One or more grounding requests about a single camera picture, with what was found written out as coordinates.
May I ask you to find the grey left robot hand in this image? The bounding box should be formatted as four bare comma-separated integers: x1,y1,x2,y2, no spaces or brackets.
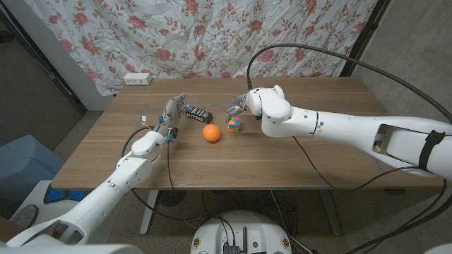
155,93,188,139

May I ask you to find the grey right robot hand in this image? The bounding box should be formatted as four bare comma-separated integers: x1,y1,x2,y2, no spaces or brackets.
225,92,250,123

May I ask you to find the multicoloured Rubik's cube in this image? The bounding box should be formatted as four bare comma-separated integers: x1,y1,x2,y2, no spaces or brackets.
227,116,242,133

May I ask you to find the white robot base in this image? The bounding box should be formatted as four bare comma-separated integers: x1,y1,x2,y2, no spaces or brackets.
190,210,293,254

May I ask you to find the black NITRO box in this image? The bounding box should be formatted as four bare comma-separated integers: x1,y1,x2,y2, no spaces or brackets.
184,107,214,124

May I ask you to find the orange fruit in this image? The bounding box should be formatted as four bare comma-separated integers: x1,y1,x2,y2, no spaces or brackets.
202,123,222,143

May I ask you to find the white power strip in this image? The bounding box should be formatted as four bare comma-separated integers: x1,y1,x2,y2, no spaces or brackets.
123,72,153,86

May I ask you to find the floral backdrop cloth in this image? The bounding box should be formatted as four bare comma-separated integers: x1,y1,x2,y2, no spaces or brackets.
23,0,381,97

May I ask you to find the black round floor object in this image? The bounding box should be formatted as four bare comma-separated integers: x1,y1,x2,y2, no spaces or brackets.
157,190,187,207

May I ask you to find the white table leg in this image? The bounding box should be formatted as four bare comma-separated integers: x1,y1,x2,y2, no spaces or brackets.
139,189,160,236

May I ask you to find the black backdrop stand pole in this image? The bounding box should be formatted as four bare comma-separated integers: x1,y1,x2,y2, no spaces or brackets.
0,3,88,114
339,0,391,78

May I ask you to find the blue bin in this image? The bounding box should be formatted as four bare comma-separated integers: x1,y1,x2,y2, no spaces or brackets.
0,135,66,212

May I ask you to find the white platform with blue pads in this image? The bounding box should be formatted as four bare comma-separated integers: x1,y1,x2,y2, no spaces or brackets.
10,179,124,244

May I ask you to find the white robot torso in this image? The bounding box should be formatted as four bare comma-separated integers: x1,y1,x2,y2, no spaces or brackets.
0,243,144,254

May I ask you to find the thin black left wrist cable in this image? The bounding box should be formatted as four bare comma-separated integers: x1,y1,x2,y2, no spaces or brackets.
166,140,175,191

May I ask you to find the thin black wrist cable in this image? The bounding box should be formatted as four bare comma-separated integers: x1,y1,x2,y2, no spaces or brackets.
292,136,423,191
166,140,175,191

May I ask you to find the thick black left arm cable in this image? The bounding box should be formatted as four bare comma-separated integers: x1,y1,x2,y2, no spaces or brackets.
121,126,206,223

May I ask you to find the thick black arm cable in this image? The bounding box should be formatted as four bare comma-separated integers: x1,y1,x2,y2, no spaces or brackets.
246,43,452,254
121,126,206,223

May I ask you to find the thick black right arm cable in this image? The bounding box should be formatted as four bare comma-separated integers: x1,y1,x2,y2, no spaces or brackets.
246,43,452,254

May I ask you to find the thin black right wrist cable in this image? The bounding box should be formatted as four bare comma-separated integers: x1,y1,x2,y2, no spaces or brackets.
292,136,423,191

